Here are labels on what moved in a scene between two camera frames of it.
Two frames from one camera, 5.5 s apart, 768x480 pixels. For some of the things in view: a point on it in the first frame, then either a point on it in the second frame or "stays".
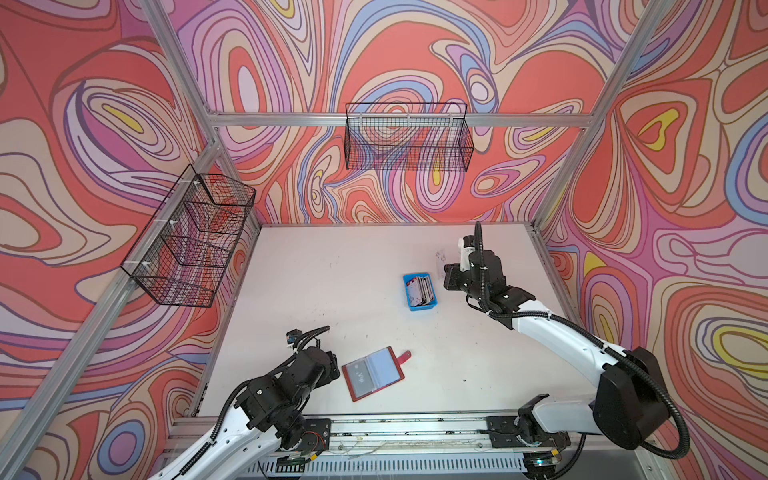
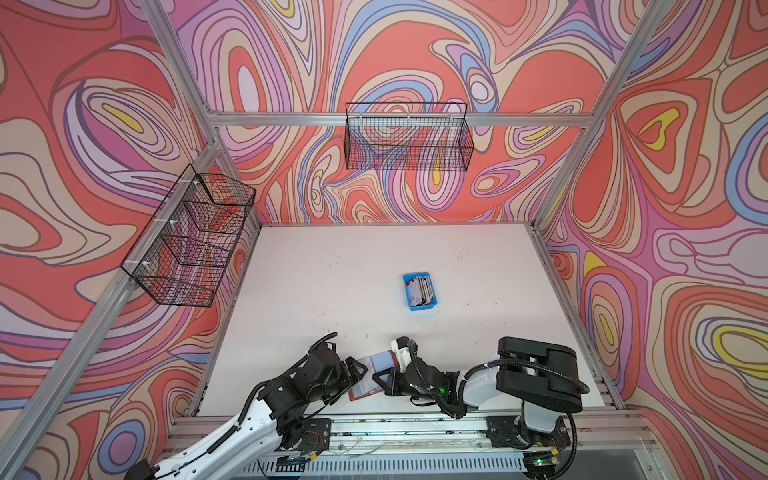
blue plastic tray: [420, 291] stays
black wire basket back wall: [408, 137] stays
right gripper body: [463, 280] to [401, 387]
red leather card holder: [375, 372] stays
